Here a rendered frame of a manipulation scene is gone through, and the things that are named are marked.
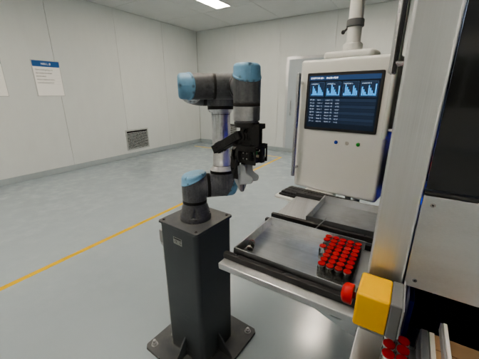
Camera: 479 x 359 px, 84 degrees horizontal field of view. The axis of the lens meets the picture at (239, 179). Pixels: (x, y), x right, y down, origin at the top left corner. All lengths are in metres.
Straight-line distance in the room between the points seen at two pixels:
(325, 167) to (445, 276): 1.13
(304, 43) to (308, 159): 5.05
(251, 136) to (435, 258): 0.49
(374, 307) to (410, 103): 0.35
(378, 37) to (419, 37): 5.69
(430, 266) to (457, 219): 0.10
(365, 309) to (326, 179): 1.17
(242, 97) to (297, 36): 5.94
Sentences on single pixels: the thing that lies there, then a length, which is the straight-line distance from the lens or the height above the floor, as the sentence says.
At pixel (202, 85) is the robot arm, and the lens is 0.81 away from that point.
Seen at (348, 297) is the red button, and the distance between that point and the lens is 0.59.
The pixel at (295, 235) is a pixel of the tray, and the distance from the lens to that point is 1.00.
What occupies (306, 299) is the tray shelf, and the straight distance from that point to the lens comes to 0.75.
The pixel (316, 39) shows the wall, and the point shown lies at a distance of 6.49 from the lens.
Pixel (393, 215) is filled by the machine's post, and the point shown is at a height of 1.15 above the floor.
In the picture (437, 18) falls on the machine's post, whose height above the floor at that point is 1.48.
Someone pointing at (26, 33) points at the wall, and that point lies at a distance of 5.71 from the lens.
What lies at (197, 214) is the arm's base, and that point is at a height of 0.84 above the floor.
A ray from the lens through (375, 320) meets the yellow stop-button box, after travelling 0.59.
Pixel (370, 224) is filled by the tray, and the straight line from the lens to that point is 1.18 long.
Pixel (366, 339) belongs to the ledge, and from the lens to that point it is 0.70.
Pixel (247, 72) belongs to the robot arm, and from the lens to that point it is 0.73.
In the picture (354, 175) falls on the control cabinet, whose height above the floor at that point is 0.94.
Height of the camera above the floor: 1.37
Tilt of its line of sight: 18 degrees down
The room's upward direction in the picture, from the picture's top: straight up
